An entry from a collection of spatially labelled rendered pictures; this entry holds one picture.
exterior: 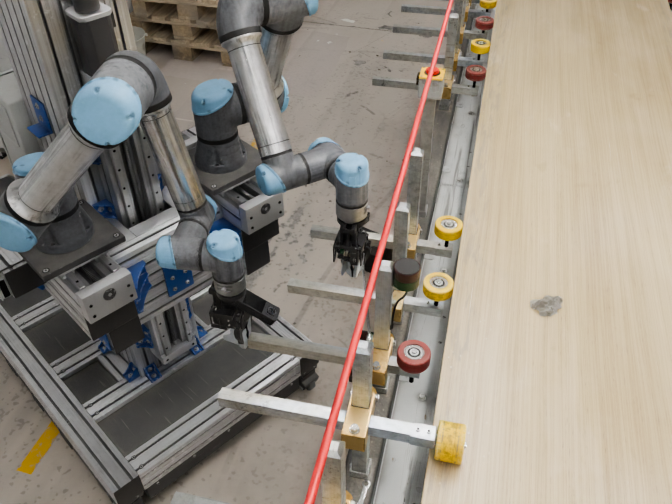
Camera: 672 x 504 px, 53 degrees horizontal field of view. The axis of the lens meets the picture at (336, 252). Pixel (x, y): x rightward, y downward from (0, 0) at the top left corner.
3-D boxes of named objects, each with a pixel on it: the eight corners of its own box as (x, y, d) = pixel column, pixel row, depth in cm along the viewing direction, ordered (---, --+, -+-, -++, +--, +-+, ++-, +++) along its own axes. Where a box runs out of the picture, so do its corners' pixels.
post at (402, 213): (387, 337, 201) (395, 207, 169) (389, 328, 203) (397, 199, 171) (399, 339, 200) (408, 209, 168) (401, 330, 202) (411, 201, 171)
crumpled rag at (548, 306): (540, 320, 169) (542, 313, 167) (525, 302, 173) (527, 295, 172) (570, 310, 171) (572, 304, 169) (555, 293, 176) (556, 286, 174)
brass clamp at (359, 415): (338, 447, 140) (337, 433, 137) (352, 395, 150) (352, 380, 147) (367, 453, 139) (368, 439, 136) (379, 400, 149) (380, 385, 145)
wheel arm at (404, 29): (392, 34, 319) (392, 25, 316) (393, 31, 322) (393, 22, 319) (486, 42, 311) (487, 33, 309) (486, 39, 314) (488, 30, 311)
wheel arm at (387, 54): (382, 60, 302) (383, 51, 299) (384, 57, 304) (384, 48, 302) (481, 70, 294) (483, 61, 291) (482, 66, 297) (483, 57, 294)
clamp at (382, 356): (364, 382, 165) (364, 369, 161) (374, 341, 175) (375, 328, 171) (387, 387, 164) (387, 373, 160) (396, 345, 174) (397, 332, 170)
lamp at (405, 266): (387, 338, 162) (391, 272, 148) (391, 322, 166) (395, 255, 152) (411, 343, 161) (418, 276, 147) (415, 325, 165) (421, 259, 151)
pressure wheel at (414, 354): (392, 390, 166) (394, 360, 158) (397, 365, 172) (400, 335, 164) (425, 396, 164) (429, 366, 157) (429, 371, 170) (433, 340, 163)
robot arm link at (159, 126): (109, 35, 142) (187, 219, 173) (89, 59, 134) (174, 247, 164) (161, 27, 139) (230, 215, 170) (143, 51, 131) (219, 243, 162)
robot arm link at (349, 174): (357, 145, 156) (376, 163, 150) (356, 185, 163) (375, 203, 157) (326, 155, 153) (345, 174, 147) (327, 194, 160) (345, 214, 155)
